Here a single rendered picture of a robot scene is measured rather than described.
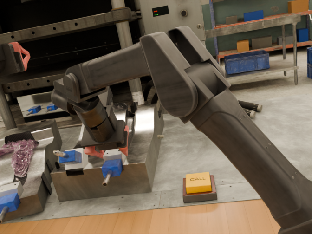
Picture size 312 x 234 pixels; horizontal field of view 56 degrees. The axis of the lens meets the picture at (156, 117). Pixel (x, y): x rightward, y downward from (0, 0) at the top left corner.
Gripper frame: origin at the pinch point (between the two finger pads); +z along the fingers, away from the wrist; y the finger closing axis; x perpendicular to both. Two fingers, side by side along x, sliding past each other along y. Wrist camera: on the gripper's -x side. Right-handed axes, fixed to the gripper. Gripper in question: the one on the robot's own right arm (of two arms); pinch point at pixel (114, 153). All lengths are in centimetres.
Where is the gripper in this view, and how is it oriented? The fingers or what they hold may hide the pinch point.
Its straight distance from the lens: 77.3
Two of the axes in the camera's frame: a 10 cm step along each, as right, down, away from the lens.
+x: 0.1, 7.5, -6.6
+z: 2.0, 6.4, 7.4
